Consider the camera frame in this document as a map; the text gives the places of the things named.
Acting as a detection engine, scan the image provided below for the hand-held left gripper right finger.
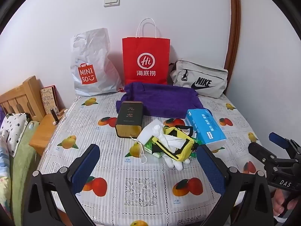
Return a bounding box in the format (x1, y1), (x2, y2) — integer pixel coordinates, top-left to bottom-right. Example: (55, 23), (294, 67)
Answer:
(196, 144), (274, 226)

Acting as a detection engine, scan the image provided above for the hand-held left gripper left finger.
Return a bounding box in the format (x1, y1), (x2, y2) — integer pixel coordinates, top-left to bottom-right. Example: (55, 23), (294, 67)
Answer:
(24, 144), (101, 226)

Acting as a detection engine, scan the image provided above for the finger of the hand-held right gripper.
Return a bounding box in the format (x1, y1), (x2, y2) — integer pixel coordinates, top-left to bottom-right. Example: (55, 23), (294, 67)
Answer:
(248, 142), (278, 169)
(269, 132), (301, 157)

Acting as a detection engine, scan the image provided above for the yellow pouch with black strap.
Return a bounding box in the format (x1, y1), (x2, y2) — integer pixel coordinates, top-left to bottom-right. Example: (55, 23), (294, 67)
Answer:
(152, 125), (195, 162)

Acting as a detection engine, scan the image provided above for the white glove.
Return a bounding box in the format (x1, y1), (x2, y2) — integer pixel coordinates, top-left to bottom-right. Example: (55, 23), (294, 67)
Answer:
(162, 154), (191, 171)

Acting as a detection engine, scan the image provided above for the green snack packet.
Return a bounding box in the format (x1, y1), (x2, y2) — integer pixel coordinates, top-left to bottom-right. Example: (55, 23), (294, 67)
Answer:
(144, 138), (165, 158)

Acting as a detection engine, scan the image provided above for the white sponge block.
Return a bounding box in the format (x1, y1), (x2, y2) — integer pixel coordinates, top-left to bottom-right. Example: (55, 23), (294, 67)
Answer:
(136, 119), (165, 147)

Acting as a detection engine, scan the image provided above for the purple towel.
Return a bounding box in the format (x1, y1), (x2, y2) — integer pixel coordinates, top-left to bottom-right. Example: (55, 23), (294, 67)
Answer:
(115, 82), (203, 119)

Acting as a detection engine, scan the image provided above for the person's right hand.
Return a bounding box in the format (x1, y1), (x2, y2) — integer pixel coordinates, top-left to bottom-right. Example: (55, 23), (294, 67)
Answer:
(272, 189), (298, 217)

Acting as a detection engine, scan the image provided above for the blue tissue pack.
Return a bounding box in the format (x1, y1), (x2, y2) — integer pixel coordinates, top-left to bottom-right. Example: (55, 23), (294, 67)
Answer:
(185, 109), (227, 151)

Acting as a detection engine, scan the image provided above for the fruit print tablecloth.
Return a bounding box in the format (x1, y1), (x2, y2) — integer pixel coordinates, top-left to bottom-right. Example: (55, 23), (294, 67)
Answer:
(36, 94), (266, 226)

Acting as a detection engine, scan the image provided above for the wooden nightstand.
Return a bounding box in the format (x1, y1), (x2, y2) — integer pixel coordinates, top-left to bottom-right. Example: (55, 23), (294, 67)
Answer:
(29, 108), (68, 157)

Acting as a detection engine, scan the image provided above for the green wet wipes packet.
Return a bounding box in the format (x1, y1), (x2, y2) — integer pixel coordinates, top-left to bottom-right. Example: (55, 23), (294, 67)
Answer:
(9, 120), (40, 217)

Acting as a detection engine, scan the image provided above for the dark green tea tin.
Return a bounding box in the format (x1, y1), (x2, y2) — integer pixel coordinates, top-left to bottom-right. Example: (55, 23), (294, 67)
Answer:
(115, 101), (144, 138)

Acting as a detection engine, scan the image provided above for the white dotted pillow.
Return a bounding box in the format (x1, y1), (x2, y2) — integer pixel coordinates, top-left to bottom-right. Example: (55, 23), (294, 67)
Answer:
(0, 113), (29, 157)

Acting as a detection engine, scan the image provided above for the floral quilt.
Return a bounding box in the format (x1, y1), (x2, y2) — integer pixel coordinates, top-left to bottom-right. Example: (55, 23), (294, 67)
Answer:
(0, 132), (12, 208)

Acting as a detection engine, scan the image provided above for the grey waist bag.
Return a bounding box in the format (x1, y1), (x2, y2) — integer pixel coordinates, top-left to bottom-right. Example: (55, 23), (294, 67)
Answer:
(169, 60), (229, 98)

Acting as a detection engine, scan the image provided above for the wooden headboard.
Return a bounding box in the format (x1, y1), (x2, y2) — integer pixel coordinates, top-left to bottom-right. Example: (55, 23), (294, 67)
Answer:
(0, 76), (46, 123)

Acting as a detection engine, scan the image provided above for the white plastic shopping bag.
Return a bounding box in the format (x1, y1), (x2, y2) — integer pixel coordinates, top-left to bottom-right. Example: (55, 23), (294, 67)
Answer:
(70, 28), (123, 97)

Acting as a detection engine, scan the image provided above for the red paper bag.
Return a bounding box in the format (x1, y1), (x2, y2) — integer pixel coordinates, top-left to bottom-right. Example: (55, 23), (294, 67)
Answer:
(122, 18), (171, 85)

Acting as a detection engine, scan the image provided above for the white elastic string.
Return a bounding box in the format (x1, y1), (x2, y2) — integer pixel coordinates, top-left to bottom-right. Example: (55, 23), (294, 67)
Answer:
(130, 135), (147, 164)

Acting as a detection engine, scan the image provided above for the brown wooden door frame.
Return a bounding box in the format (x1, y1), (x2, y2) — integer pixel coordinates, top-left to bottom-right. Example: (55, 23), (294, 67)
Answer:
(223, 0), (241, 70)

